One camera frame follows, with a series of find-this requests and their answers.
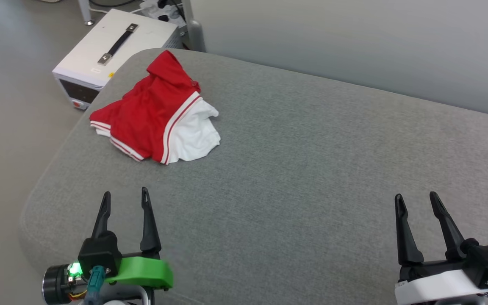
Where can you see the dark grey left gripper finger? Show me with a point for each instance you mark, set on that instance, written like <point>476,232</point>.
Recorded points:
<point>103,216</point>
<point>148,228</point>

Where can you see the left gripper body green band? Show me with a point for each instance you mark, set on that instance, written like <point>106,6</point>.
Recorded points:
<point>142,271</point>

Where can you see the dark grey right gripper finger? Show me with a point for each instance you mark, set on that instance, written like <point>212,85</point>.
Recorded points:
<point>449,231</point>
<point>406,237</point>

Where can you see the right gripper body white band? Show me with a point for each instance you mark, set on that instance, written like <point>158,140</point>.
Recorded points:
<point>434,286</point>

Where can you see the red and white jersey garment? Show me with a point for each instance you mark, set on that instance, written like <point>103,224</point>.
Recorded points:
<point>151,110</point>

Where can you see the white equipment box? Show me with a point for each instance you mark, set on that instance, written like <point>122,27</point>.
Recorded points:
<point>100,38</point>

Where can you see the grey metal table leg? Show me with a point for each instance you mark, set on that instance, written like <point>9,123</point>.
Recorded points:
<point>85,12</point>

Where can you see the white power strip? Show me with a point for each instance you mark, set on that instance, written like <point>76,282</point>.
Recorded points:
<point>159,10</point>

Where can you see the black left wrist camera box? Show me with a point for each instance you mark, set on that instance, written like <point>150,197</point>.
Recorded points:
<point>100,254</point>

